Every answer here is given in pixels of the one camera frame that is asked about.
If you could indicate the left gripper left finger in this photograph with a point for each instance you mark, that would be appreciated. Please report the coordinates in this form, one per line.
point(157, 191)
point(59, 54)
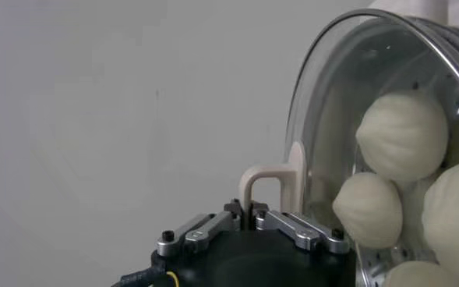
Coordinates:
point(198, 234)

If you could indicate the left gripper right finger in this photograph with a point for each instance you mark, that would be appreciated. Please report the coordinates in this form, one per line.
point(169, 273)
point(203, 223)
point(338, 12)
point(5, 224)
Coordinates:
point(291, 230)

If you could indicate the white steamed baozi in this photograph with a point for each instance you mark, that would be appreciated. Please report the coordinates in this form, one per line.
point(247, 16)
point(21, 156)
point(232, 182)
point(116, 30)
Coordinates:
point(420, 276)
point(453, 218)
point(402, 134)
point(367, 210)

